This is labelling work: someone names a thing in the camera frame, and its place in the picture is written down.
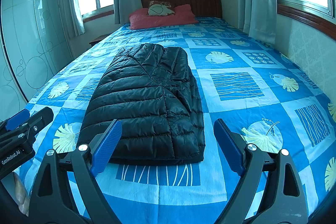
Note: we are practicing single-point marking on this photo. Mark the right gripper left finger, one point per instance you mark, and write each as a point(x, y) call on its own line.
point(52, 200)

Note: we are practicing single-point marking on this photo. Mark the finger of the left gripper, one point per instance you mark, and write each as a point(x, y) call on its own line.
point(15, 121)
point(31, 127)

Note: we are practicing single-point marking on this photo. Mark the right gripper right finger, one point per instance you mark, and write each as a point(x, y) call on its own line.
point(283, 199)

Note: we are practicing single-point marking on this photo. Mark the black quilted puffer jacket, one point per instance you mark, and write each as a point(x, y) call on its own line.
point(152, 91)

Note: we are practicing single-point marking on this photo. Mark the person's left hand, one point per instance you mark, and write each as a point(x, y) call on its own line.
point(21, 196)

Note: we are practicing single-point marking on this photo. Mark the white glass wardrobe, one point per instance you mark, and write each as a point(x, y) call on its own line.
point(34, 48)

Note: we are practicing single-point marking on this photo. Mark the wooden nightstand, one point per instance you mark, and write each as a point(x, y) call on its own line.
point(98, 39)

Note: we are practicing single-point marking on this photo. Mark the blue patterned bed sheet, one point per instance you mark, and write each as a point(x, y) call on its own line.
point(256, 90)

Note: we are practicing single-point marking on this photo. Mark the red pillow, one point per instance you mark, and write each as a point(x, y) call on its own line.
point(140, 19)

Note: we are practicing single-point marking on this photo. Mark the small cream printed cushion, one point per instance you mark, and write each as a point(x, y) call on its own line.
point(160, 8)

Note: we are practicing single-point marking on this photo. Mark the dark wooden headboard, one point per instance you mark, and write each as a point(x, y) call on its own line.
point(200, 8)

